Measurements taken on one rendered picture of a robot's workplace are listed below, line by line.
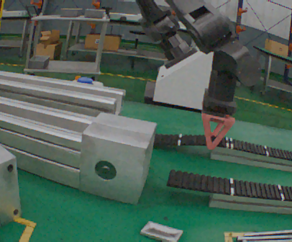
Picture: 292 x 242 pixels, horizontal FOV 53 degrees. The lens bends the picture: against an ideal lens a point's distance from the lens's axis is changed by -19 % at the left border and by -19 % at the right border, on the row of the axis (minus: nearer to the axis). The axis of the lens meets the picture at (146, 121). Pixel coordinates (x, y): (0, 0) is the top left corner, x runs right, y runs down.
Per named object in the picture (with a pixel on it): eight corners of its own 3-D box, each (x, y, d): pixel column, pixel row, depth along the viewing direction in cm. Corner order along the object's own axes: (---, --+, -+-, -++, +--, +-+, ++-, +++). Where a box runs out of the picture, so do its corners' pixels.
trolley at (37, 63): (97, 83, 411) (111, 6, 377) (98, 97, 360) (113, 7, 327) (22, 79, 390) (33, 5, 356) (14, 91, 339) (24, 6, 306)
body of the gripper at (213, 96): (203, 109, 62) (210, 70, 60) (203, 96, 72) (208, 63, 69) (235, 117, 61) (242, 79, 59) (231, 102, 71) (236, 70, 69)
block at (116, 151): (149, 170, 60) (159, 118, 57) (137, 205, 49) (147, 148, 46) (99, 158, 61) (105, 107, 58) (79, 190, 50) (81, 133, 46)
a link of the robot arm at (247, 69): (218, 10, 61) (185, 28, 61) (245, 16, 50) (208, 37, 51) (244, 57, 66) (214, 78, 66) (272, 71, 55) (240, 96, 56)
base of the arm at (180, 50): (196, 48, 112) (167, 65, 115) (183, 29, 110) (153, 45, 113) (198, 51, 103) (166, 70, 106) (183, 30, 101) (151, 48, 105)
